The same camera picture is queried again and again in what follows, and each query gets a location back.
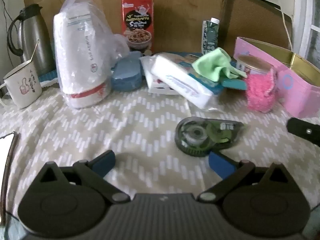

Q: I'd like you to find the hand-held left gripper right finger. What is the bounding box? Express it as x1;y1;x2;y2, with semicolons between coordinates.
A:
198;151;295;203

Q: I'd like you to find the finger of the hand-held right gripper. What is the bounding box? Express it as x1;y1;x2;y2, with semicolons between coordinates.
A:
287;117;320;146

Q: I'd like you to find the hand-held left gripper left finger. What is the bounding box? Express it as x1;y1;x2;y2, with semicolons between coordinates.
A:
37;150;131;203

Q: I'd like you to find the pink tin box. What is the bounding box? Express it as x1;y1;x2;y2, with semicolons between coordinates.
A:
234;37;320;118

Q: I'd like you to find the beige patterned tablecloth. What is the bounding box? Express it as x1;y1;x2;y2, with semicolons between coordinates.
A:
0;80;320;230

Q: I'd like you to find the green correction tape dispenser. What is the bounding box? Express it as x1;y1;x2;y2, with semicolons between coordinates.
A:
175;117;244;157

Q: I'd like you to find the pink knitted scrubber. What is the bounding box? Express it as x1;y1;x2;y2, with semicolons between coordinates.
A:
245;69;278;112

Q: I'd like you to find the teal flat pack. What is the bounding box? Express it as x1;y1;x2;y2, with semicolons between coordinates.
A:
221;77;247;90

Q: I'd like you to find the white can with gold lid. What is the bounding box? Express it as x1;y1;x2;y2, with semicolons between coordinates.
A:
236;55;273;75

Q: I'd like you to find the large white tissue pack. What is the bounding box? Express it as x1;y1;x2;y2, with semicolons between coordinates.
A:
151;54;217;109

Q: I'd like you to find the green microfibre cloth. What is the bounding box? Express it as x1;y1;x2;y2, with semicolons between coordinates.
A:
192;47;248;82

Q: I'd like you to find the white enamel mug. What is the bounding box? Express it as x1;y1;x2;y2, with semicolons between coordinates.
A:
0;61;43;109

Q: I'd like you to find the stack of white paper cups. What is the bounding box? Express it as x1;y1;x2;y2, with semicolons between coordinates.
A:
52;0;129;109

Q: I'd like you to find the brown padded board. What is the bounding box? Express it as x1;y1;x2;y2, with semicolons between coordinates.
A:
221;0;293;55

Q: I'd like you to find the green drink carton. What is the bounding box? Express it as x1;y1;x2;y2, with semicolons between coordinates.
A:
201;17;220;55

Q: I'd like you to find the thin stick in mug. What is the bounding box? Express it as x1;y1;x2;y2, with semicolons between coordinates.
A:
29;39;40;64

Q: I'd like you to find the steel thermos jug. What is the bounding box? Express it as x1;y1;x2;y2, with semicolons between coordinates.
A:
7;4;57;75

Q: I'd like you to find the red cereal box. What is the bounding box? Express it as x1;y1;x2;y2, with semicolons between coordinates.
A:
121;0;154;54

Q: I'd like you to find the white cable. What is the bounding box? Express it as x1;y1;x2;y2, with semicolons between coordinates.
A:
271;0;293;51

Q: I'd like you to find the white window frame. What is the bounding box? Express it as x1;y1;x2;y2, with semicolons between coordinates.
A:
292;0;320;65

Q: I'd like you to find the cardboard sheet on wall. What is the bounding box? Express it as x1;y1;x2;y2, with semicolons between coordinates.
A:
24;0;225;53

